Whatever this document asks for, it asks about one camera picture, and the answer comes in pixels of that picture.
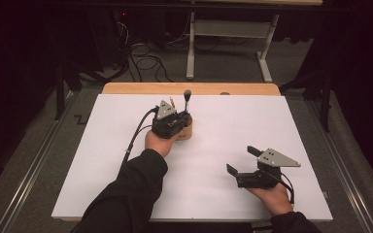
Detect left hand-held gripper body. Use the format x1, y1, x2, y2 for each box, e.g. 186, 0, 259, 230
151, 99, 181, 140

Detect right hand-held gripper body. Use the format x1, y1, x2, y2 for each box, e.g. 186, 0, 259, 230
236, 148, 302, 189

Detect tan bear brush holder cup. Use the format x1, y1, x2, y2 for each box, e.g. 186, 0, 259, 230
174, 116, 194, 142

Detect fluffy black silver-ferrule makeup brush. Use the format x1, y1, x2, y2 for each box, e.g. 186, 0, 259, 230
183, 88, 193, 115

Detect person's left hand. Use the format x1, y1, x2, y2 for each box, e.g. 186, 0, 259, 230
144, 130, 181, 158

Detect person's right hand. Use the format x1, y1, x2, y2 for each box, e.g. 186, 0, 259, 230
247, 183, 294, 217

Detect white table cover sheet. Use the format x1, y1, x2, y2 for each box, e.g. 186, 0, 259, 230
51, 93, 334, 222

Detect light wooden table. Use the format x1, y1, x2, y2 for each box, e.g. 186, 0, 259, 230
101, 82, 282, 97

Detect black stand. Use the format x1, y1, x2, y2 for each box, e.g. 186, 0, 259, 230
54, 61, 82, 120
280, 69, 334, 133

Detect dark computer tower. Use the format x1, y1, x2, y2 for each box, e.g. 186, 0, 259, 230
86, 9, 134, 72

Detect left hand-held gripper black cable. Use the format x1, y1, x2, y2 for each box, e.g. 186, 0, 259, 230
120, 108, 159, 166

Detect hand-held gripper black cable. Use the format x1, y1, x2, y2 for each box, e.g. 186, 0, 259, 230
280, 173, 296, 208
120, 108, 159, 166

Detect right hand-held gripper black cable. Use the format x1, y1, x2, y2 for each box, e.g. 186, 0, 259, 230
280, 173, 296, 208

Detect black floor cables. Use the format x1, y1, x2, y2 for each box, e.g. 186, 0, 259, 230
113, 18, 176, 83

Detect metal floor rail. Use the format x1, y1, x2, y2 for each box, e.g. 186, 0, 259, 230
305, 100, 373, 233
0, 90, 79, 233

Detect white metal desk frame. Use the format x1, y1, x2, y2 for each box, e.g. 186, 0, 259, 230
186, 11, 281, 83

